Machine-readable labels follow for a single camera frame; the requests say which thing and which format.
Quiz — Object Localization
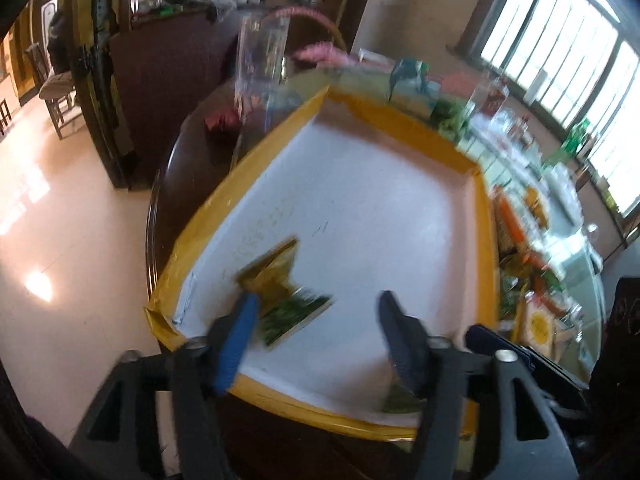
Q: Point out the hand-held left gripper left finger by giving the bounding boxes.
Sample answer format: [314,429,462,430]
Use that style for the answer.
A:
[67,292,261,480]

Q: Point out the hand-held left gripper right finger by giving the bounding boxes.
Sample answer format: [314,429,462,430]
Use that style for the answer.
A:
[377,290,581,480]

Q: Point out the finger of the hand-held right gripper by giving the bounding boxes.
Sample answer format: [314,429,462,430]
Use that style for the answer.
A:
[466,324,588,406]

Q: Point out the yellow round cracker packet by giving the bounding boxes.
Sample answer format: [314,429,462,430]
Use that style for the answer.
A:
[521,300,559,357]

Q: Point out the green and gold snack packet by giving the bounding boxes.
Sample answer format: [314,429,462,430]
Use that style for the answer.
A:
[236,237,335,348]

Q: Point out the long orange snack packet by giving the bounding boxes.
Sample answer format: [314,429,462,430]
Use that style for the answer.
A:
[494,189,532,257]

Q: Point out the yellow-edged white tray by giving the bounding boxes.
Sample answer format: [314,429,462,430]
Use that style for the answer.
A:
[145,86,501,443]

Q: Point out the orange and yellow snack packet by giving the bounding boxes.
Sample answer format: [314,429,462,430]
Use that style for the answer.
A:
[522,187,553,226]

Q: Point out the green glass bottle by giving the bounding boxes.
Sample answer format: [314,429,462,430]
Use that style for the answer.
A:
[559,119,592,159]

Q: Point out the dark red cloth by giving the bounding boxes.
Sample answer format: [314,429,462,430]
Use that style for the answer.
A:
[205,110,242,134]

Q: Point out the green cloth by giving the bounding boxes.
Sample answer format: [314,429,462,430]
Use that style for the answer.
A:
[430,100,472,135]

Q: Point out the teal tissue box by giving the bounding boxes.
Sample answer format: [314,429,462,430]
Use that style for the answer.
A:
[387,57,436,111]

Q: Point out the clear glass pitcher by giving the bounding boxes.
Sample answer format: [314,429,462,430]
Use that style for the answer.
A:
[234,14,292,113]

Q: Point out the pink cloth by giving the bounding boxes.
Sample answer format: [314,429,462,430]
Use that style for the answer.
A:
[292,42,361,68]

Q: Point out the barred window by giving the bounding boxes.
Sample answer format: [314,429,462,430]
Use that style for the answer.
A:
[477,0,640,221]

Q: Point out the wooden chair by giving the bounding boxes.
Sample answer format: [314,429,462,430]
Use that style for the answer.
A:
[25,42,77,141]

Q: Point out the pink and yellow hula hoop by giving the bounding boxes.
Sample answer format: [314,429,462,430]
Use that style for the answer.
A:
[272,5,348,56]

